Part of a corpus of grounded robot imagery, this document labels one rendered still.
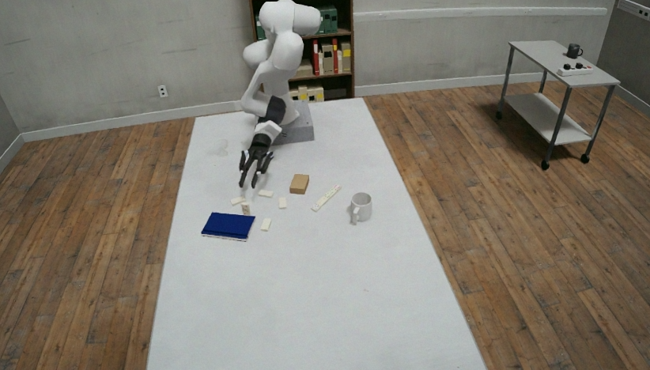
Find grey mug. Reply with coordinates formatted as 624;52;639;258
351;191;372;223

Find brown rectangular box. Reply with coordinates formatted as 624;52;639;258
289;174;310;194

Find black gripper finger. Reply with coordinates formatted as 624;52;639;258
239;148;255;188
251;149;274;189

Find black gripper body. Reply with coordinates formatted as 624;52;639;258
248;133;271;160

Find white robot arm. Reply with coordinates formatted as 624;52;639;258
240;0;321;144

